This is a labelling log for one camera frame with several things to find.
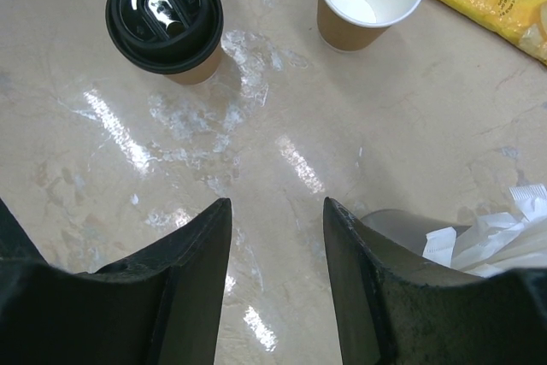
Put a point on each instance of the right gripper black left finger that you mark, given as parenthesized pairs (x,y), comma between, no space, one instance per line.
(159,305)

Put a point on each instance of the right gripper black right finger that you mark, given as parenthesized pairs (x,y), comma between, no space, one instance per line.
(393,306)

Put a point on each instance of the black coffee cup lid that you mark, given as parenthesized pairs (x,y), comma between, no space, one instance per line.
(165,36)

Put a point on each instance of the grey straw holder cup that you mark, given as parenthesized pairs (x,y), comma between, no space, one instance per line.
(407,229)

